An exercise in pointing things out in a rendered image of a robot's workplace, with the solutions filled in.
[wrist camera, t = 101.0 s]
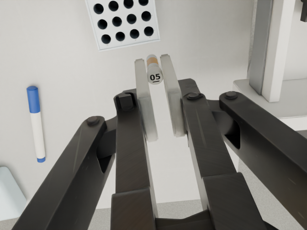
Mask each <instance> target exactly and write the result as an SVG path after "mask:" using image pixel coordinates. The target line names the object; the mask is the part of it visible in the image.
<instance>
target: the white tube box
mask: <svg viewBox="0 0 307 230"><path fill-rule="evenodd" d="M85 3H86V7H87V11H88V14H89V18H90V22H91V26H92V29H93V33H94V36H95V41H96V44H97V48H98V52H103V51H108V50H113V49H119V48H124V47H131V46H136V45H141V44H146V43H152V42H158V41H161V40H160V33H159V25H158V19H157V13H156V7H155V1H154V0H85Z"/></svg>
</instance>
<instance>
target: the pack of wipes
mask: <svg viewBox="0 0 307 230"><path fill-rule="evenodd" d="M26 202H27V200H26V198H25V196H24V195H23V193H22V191H21V190H20V188H19V186H18V184H17V183H16V181H15V179H14V178H13V176H12V174H11V172H10V171H9V169H8V168H7V167H0V221H2V220H9V219H14V218H18V217H20V216H21V214H22V212H23V210H24V208H25V205H26Z"/></svg>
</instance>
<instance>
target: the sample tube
mask: <svg viewBox="0 0 307 230"><path fill-rule="evenodd" d="M146 65H147V77H148V81H149V83H150V84H153V85H157V84H160V83H161V82H162V80H163V74H162V70H161V68H160V65H159V62H158V59H157V57H156V56H155V55H154V54H150V55H148V56H147V58H146Z"/></svg>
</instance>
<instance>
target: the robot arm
mask: <svg viewBox="0 0 307 230"><path fill-rule="evenodd" d="M160 62H161V68H162V74H163V80H164V88H165V93H166V98H167V103H168V108H169V114H170V119H171V124H172V128H173V133H174V136H176V138H177V137H183V136H185V135H186V134H187V141H188V147H189V148H190V152H191V158H192V162H193V167H194V171H195V176H196V181H197V186H198V190H199V194H200V198H201V204H202V208H203V211H202V212H199V213H197V214H194V215H192V216H189V217H187V218H184V219H168V218H159V216H158V210H157V204H156V198H155V192H154V184H153V179H152V173H151V167H150V161H149V155H148V147H147V141H148V142H153V141H157V139H159V137H158V132H157V127H156V122H155V117H154V110H153V104H152V99H151V94H150V89H149V84H148V77H147V72H146V67H145V62H144V60H143V59H142V58H141V59H136V61H134V65H135V78H136V88H135V89H129V90H124V91H122V92H121V93H119V94H117V95H116V96H114V98H113V100H114V104H115V108H116V116H115V117H113V118H111V119H109V120H105V118H104V117H103V116H98V115H97V116H91V117H89V118H87V119H86V120H84V121H83V122H82V123H81V125H80V126H79V128H78V129H77V131H76V133H75V134H74V136H73V137H72V139H71V140H70V142H69V143H68V145H67V146H66V148H65V149H64V151H63V152H62V154H61V155H60V157H59V158H58V160H57V161H56V163H55V164H54V166H53V167H52V169H51V170H50V172H49V173H48V175H47V176H46V178H45V179H44V181H43V183H42V184H41V186H40V187H39V189H38V190H37V191H36V193H35V194H34V196H33V198H32V199H31V201H30V202H29V204H28V205H27V207H26V208H25V210H24V211H23V213H22V214H21V216H20V217H19V219H18V220H17V222H16V223H15V225H14V226H13V228H12V229H11V230H88V227H89V225H90V222H91V220H92V217H93V215H94V212H95V209H96V207H97V204H98V202H99V199H100V197H101V194H102V191H103V189H104V186H105V183H106V181H107V178H108V176H109V173H110V171H111V168H112V165H113V163H114V160H115V159H116V187H115V193H114V194H112V195H111V226H110V230H279V229H277V228H276V227H274V226H272V225H271V224H269V223H267V222H266V221H264V220H263V219H262V217H261V215H260V212H259V210H258V208H257V205H256V203H255V201H254V198H253V196H252V194H251V192H250V189H249V187H248V185H247V183H246V181H245V178H244V176H243V174H242V173H241V172H237V171H236V169H235V166H234V164H233V162H232V159H231V157H230V154H229V152H228V149H227V147H226V145H225V143H226V144H227V145H228V146H229V147H230V148H231V149H232V150H233V151H234V153H235V154H236V155H237V156H238V157H239V158H240V159H241V160H242V161H243V162H244V164H245V165H246V166H247V167H248V168H249V169H250V170H251V171H252V173H253V174H254V175H255V176H256V177H257V178H258V179H259V180H260V181H261V182H262V183H263V184H264V185H265V186H266V188H267V189H268V190H269V191H270V192H271V193H272V194H273V195H274V197H275V198H276V199H277V200H278V201H279V202H280V203H281V204H282V205H283V206H284V208H285V209H286V210H287V211H288V212H289V213H290V214H291V215H292V217H293V218H294V219H295V220H296V221H297V222H298V223H299V224H300V225H301V226H302V228H303V229H304V230H307V139H306V138H305V137H303V136H302V135H300V134H299V133H298V132H296V131H295V130H293V129H292V128H291V127H289V126H288V125H286V124H285V123H283V122H282V121H281V120H279V119H278V118H276V117H275V116H273V115H272V114H271V113H269V112H268V111H266V110H265V109H263V108H262V107H260V106H259V105H258V104H256V103H255V102H253V101H252V100H251V99H249V98H248V97H246V96H245V95H243V94H242V93H240V92H236V91H228V92H225V93H222V94H221V95H219V100H210V99H206V97H205V95H204V94H202V93H200V91H199V88H198V87H197V84H196V82H195V80H193V79H191V78H187V79H181V80H177V77H176V74H175V70H174V67H173V64H172V61H171V58H170V55H168V54H163V55H161V57H160ZM115 153H116V155H115Z"/></svg>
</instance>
